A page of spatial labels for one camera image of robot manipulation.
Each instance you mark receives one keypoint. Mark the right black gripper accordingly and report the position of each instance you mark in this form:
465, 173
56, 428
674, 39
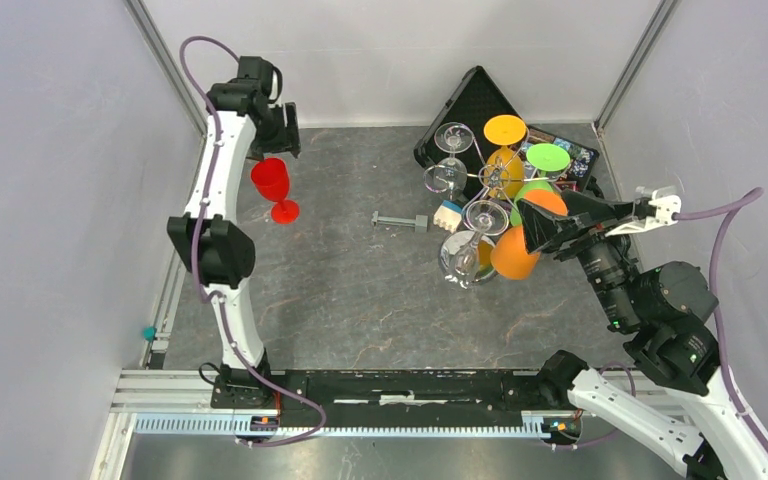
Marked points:
540, 226

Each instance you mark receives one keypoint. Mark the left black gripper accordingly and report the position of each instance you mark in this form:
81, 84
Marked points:
286, 138

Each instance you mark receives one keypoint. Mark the red wine glass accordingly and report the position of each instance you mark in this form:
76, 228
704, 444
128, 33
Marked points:
271, 179

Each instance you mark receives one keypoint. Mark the orange wine glass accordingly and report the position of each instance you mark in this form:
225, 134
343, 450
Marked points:
509, 257

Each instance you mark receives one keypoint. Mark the clear wine glass front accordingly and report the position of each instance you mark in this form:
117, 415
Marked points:
459, 254

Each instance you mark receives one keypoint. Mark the clear wine glass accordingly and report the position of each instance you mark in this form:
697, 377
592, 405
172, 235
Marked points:
459, 254
449, 175

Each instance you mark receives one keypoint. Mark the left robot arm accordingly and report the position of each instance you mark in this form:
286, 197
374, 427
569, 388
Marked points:
246, 118

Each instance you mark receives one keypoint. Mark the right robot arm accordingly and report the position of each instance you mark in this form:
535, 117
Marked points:
663, 313

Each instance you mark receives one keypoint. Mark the green wine glass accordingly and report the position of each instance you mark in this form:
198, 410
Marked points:
544, 163

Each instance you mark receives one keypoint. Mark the yellow wine glass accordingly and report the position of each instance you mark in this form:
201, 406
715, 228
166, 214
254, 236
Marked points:
506, 132

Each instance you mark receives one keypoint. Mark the chrome wine glass rack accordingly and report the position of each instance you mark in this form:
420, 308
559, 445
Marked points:
481, 182

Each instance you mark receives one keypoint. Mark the clear wine glass back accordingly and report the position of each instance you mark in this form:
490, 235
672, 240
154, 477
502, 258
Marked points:
449, 175

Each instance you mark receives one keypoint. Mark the black open case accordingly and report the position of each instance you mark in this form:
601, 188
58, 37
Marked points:
476, 100

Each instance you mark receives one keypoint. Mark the white blue block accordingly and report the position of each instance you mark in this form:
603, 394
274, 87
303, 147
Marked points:
448, 216

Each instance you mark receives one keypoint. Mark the grey metal tool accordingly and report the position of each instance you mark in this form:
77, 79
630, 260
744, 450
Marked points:
418, 223

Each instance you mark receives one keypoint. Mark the teal small object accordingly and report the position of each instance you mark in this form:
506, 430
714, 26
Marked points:
149, 334

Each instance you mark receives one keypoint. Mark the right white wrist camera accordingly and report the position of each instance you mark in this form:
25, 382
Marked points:
652, 209

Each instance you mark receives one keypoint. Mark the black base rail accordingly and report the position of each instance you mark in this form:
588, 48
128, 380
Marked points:
448, 403

